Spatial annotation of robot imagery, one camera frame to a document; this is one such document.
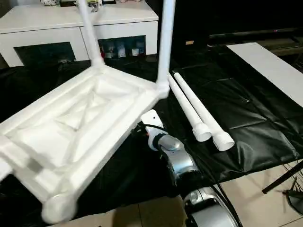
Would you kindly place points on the white side table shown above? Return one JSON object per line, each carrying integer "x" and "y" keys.
{"x": 272, "y": 66}

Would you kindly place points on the white plastic table leg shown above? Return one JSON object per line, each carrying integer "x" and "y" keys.
{"x": 166, "y": 42}
{"x": 91, "y": 35}
{"x": 208, "y": 118}
{"x": 187, "y": 104}

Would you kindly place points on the black work mat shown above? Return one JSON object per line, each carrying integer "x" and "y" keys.
{"x": 248, "y": 106}

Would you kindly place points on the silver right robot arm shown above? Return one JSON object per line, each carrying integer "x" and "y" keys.
{"x": 184, "y": 165}

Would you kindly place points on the white sideboard cabinet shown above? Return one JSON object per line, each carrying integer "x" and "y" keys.
{"x": 47, "y": 26}

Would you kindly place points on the white cup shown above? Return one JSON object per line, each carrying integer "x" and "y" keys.
{"x": 135, "y": 52}

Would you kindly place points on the small yellow box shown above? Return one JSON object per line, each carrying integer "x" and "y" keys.
{"x": 189, "y": 42}

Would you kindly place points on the grey tangled bundle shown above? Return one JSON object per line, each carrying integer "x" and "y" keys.
{"x": 94, "y": 4}

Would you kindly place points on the white plastic table top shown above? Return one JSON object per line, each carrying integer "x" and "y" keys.
{"x": 71, "y": 123}

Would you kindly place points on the black tripod base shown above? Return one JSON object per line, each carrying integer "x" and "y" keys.
{"x": 296, "y": 198}

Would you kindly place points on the white jar red label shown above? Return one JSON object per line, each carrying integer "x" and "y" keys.
{"x": 102, "y": 53}

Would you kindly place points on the dark low bench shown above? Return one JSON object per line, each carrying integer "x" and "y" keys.
{"x": 260, "y": 35}

